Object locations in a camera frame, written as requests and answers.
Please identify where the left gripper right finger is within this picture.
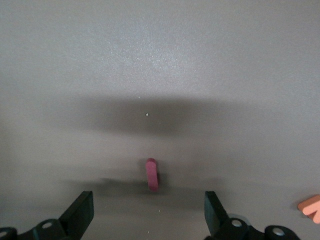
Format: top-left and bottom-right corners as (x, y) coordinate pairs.
(204, 191), (301, 240)

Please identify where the orange letter v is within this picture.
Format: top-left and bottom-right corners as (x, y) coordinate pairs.
(297, 194), (320, 224)

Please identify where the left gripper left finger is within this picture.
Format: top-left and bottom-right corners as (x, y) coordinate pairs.
(0, 190), (95, 240)

